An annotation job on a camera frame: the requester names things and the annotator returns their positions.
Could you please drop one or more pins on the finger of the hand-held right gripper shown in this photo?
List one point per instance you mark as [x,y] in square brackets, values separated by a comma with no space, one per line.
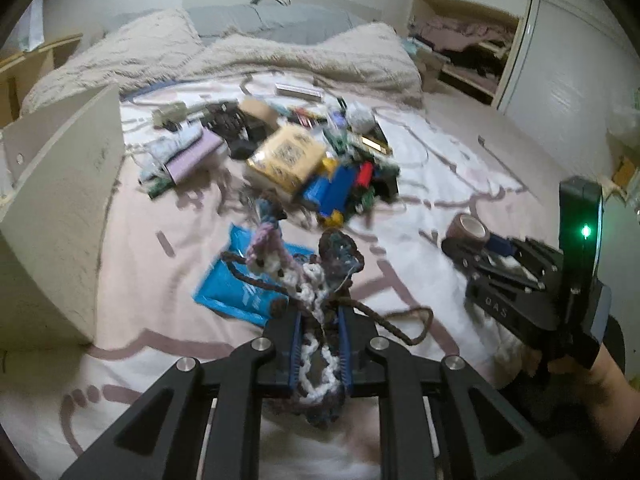
[535,255]
[457,252]

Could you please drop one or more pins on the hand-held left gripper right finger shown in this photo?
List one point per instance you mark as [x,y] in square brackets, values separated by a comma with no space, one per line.
[345,355]

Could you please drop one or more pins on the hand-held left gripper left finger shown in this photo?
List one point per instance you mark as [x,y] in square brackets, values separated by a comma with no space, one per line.
[296,355]

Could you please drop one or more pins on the brown tape roll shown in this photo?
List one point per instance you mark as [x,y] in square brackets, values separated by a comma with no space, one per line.
[455,232]

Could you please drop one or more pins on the crocheted yarn piece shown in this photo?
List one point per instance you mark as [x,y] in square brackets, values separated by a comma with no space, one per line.
[272,255]

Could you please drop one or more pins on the metallic blue lighter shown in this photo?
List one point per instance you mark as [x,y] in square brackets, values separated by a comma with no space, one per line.
[342,182]

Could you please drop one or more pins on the yellow paper box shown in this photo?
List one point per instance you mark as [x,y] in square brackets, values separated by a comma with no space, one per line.
[287,157]

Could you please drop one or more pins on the white cardboard shoe box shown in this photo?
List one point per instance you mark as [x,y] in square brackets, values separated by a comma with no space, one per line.
[60,200]

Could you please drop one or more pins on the person's right forearm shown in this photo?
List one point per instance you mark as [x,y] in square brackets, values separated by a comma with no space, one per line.
[605,395]

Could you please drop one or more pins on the blue foil packet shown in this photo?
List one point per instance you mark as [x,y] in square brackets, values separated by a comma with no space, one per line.
[225,285]

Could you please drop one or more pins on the red lighter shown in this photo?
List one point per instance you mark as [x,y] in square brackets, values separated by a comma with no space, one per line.
[364,175]

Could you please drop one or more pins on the black and gold tube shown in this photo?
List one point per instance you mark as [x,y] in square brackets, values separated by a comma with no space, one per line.
[372,142]

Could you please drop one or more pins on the gold and blue battery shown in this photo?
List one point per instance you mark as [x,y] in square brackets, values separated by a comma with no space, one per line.
[316,192]

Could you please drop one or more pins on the grey white pompom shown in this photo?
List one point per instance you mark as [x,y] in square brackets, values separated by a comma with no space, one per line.
[361,116]

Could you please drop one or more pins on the white sliding door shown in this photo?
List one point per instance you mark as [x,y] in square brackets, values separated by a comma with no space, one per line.
[560,60]

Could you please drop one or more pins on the open closet with clothes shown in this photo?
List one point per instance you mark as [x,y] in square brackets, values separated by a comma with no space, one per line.
[460,55]

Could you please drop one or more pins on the dark green clip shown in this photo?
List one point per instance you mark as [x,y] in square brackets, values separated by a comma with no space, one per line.
[157,189]

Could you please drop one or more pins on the purple notepad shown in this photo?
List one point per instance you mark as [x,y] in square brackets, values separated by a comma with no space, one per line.
[192,160]

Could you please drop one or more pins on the silver rectangular case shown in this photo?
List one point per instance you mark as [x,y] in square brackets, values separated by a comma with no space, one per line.
[300,91]

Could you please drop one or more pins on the white printed packet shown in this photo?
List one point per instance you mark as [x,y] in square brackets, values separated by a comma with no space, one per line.
[167,147]

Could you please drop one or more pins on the tan ribbon spool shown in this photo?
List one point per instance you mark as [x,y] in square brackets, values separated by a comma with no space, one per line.
[260,109]

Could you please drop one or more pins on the brown hair claw clip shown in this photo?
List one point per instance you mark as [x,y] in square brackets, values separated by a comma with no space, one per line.
[225,120]

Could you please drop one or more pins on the beige fuzzy blanket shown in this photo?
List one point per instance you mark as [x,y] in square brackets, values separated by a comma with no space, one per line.
[300,60]

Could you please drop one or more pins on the pale green case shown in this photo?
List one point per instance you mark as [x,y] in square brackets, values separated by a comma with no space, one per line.
[167,114]

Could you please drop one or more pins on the grey headboard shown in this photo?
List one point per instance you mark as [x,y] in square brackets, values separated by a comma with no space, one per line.
[320,0]

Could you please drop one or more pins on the grey pillow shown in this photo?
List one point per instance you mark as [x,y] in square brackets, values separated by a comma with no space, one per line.
[260,17]

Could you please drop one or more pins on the wooden shelf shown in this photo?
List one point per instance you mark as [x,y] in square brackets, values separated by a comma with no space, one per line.
[30,60]

